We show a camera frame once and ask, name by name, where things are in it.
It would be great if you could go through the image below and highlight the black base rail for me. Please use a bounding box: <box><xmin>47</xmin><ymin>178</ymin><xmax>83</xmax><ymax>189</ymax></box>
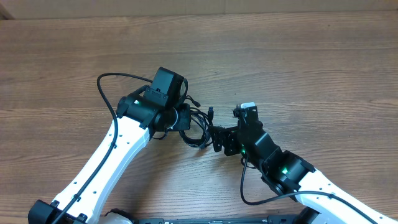
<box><xmin>105</xmin><ymin>207</ymin><xmax>327</xmax><ymax>224</ymax></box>

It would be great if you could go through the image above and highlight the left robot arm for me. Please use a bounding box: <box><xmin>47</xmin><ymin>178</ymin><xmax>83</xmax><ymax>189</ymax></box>
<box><xmin>27</xmin><ymin>67</ymin><xmax>190</xmax><ymax>224</ymax></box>

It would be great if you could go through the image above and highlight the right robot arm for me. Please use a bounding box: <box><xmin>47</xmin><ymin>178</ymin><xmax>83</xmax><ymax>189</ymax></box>
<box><xmin>210</xmin><ymin>103</ymin><xmax>395</xmax><ymax>223</ymax></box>

